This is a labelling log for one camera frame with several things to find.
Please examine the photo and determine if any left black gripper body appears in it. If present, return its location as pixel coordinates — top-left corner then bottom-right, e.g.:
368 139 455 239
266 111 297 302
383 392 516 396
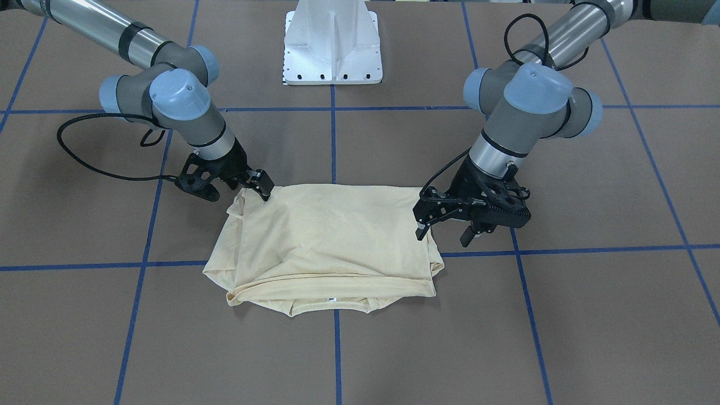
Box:
412 157 532 228

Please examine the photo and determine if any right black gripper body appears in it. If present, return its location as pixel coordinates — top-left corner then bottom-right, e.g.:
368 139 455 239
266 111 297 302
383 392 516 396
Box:
174 141 275 202

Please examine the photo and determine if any cream long sleeve shirt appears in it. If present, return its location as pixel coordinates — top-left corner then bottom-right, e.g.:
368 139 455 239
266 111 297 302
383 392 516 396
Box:
203 184 444 317

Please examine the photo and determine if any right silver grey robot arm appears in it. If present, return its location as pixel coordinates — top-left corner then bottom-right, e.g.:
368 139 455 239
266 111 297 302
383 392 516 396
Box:
2 1 273 202

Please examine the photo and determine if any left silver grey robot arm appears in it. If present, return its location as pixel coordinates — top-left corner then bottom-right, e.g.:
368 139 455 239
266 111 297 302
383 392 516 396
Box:
412 1 718 246

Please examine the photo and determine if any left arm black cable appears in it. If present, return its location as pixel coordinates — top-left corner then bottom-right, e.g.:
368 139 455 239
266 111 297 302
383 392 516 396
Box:
419 13 588 197

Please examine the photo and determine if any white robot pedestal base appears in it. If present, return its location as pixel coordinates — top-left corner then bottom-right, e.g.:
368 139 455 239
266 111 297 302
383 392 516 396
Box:
282 1 384 86

